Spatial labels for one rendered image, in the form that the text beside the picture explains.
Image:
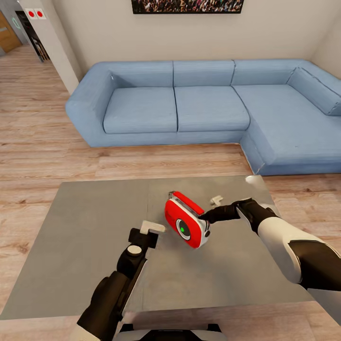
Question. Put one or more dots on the radio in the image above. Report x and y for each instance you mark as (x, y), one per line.
(182, 215)

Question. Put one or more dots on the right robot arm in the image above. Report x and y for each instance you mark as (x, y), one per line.
(302, 258)

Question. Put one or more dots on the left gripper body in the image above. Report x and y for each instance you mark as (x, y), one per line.
(150, 238)

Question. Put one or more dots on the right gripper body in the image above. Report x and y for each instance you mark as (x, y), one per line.
(217, 214)

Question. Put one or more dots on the coffee table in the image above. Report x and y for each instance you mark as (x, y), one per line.
(87, 229)

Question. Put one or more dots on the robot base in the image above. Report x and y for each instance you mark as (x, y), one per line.
(212, 334)

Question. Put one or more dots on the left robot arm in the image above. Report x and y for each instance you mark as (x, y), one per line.
(112, 296)

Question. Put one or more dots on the sofa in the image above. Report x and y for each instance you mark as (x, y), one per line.
(284, 113)

